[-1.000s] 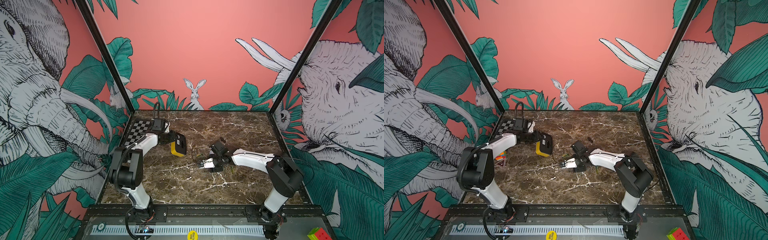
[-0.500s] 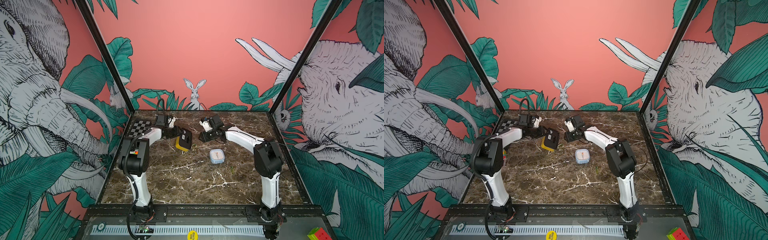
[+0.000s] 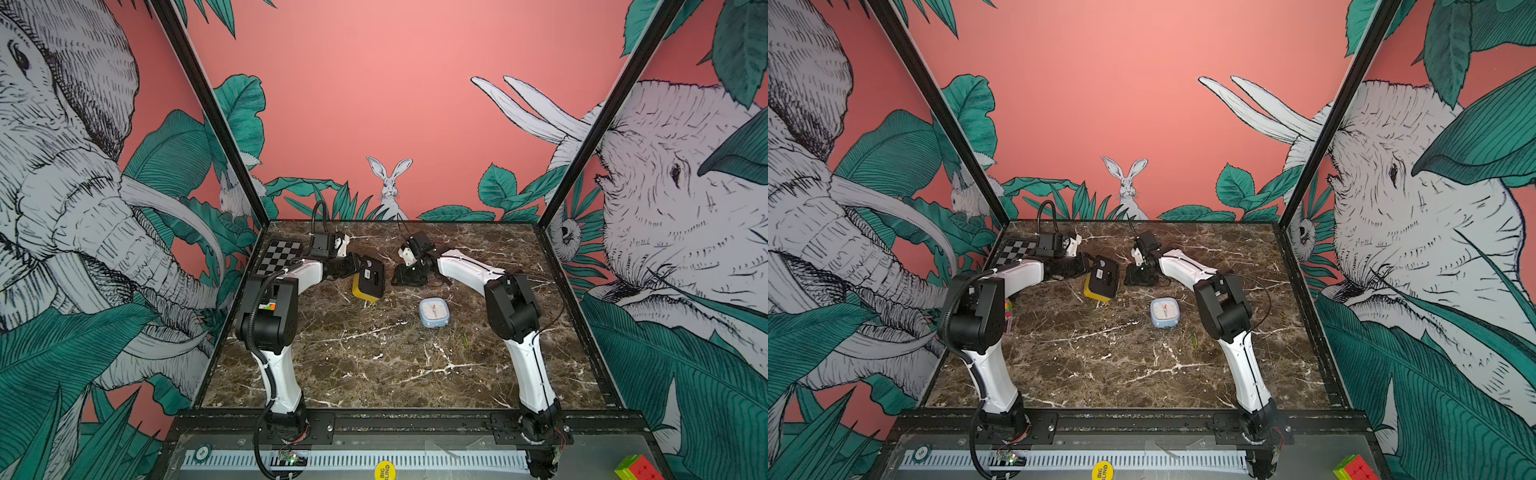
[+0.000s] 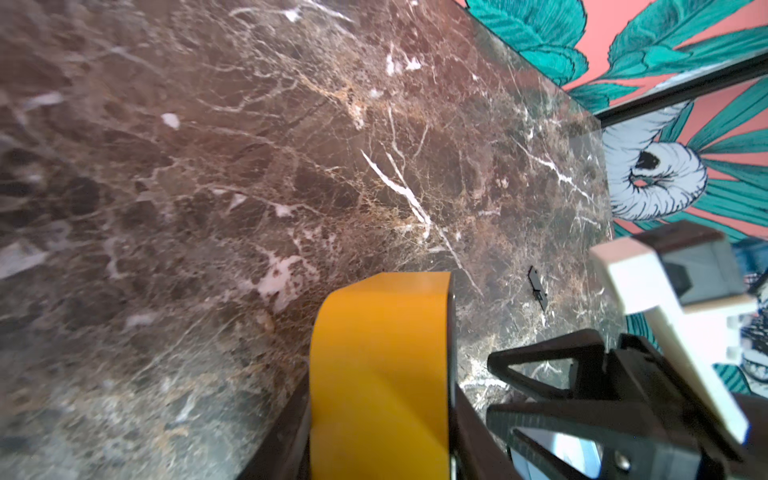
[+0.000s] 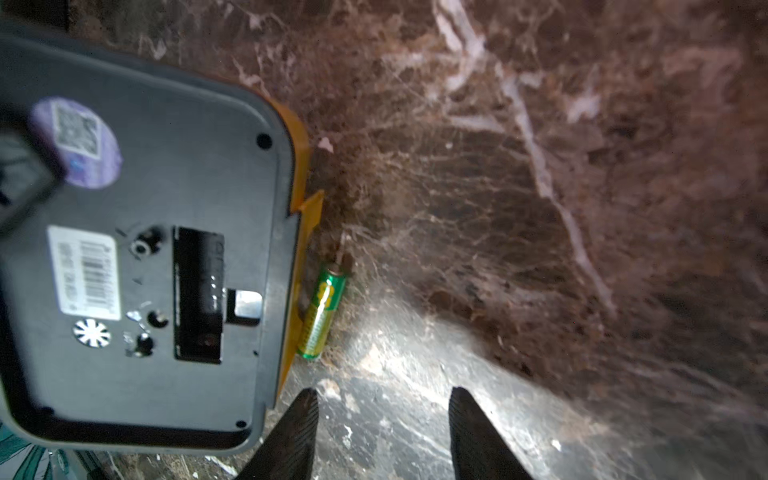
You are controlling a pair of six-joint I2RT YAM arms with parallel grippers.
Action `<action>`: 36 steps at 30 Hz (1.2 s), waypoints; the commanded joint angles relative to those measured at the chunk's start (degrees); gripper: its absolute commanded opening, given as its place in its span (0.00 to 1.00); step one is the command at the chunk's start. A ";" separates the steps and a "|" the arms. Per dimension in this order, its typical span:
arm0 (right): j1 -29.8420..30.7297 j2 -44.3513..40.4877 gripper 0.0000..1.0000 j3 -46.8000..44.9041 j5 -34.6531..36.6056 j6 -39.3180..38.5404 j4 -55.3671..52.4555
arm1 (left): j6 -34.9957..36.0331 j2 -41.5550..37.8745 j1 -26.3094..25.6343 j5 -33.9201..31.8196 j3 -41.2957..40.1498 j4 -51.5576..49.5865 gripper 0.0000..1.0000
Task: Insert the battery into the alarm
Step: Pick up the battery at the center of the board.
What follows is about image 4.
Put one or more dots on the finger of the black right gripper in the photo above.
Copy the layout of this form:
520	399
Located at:
581	353
633	443

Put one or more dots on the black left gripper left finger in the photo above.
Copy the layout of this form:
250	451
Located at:
285	451

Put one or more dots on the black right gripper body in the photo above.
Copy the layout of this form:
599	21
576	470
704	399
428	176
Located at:
639	373

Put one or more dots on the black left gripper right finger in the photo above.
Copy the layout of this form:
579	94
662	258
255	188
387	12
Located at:
473	449

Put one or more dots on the yellow square alarm clock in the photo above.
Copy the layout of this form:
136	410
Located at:
381	379

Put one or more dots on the light blue small alarm clock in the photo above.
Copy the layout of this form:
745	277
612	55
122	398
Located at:
581	454

